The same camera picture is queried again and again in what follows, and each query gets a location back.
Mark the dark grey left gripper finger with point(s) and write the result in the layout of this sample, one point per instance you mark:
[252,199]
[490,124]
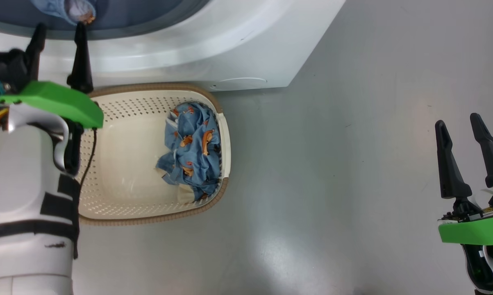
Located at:
[36,49]
[81,69]

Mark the round white filter cover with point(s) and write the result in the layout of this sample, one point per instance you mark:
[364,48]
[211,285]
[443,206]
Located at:
[238,84]

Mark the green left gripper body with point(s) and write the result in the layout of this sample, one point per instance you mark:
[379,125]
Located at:
[62,102]

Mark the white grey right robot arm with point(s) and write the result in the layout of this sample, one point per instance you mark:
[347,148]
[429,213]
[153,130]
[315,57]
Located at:
[488,266]

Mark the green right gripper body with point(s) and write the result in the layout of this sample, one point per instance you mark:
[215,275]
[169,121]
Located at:
[475,229]

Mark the blue patterned garment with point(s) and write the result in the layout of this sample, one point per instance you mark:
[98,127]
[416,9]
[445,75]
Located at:
[193,155]
[62,8]

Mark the white front-load washing machine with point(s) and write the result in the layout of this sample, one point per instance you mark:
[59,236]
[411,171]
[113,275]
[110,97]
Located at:
[230,41]

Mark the cream perforated laundry basket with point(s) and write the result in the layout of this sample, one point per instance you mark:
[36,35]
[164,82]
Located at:
[127,164]

